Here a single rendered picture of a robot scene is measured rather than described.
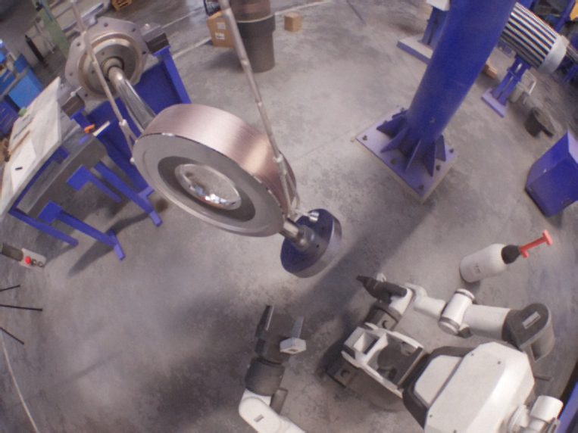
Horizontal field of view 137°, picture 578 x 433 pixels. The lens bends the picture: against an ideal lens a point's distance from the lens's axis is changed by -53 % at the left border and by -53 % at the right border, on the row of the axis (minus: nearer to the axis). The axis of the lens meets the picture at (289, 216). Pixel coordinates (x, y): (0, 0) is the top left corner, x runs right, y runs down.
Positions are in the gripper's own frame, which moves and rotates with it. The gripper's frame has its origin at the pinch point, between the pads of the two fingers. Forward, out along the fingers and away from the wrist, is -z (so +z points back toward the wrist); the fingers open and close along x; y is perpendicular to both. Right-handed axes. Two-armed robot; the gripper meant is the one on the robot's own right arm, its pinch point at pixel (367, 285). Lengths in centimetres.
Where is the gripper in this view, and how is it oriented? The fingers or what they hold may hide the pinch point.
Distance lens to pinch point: 114.4
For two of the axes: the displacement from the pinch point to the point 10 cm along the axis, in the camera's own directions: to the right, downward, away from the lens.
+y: -6.7, 7.0, -2.6
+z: 3.7, 0.0, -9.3
